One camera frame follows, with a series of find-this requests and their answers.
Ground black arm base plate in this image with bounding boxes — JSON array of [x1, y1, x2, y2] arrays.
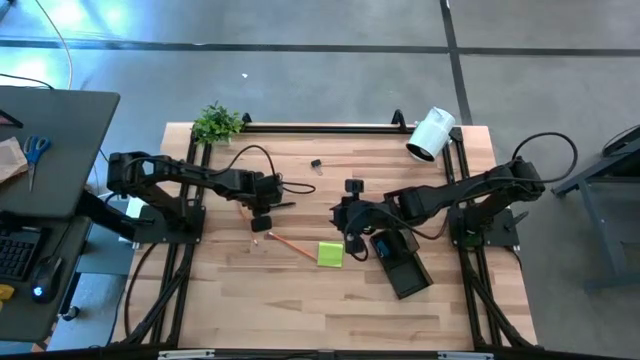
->
[[447, 207, 521, 250], [130, 203, 207, 246]]

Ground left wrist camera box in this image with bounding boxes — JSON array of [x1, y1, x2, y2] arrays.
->
[[249, 214, 274, 234]]

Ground black table frame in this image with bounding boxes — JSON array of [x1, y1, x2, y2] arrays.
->
[[0, 108, 640, 360]]

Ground black side desk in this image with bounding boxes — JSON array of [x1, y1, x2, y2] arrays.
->
[[0, 85, 121, 344]]

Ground black keyboard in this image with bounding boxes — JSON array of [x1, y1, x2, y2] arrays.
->
[[0, 227, 44, 284]]

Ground dark metal side stand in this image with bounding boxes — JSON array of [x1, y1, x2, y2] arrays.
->
[[551, 124, 640, 294]]

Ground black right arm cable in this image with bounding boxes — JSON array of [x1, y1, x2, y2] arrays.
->
[[512, 131, 580, 184]]

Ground brown paper bag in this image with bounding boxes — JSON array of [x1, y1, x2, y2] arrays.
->
[[0, 136, 30, 185]]

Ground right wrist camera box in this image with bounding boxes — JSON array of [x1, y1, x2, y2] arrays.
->
[[344, 233, 369, 257]]

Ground silver frame bracket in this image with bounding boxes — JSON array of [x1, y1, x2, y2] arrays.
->
[[158, 349, 216, 360], [437, 351, 495, 360]]

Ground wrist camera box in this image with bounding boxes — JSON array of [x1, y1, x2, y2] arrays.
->
[[249, 214, 274, 234], [344, 233, 369, 257]]

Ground black computer mouse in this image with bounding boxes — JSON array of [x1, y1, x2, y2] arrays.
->
[[29, 255, 64, 305]]

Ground green sticky note pad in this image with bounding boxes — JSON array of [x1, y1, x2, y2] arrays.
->
[[316, 241, 345, 269]]

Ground black cable under table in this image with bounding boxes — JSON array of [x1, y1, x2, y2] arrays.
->
[[123, 242, 159, 341]]

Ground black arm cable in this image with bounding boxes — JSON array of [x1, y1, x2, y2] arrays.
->
[[218, 144, 317, 196], [512, 131, 580, 184]]

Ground green potted plant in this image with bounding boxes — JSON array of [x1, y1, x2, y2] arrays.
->
[[191, 99, 246, 147]]

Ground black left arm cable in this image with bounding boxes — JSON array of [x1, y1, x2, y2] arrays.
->
[[218, 144, 317, 196]]

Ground black floor cable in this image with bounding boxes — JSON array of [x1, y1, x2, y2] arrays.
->
[[0, 72, 55, 91]]

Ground blue-handled scissors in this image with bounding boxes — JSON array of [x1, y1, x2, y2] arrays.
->
[[22, 135, 52, 194]]

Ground white floor cable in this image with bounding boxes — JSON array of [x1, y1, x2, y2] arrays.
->
[[33, 0, 75, 90]]

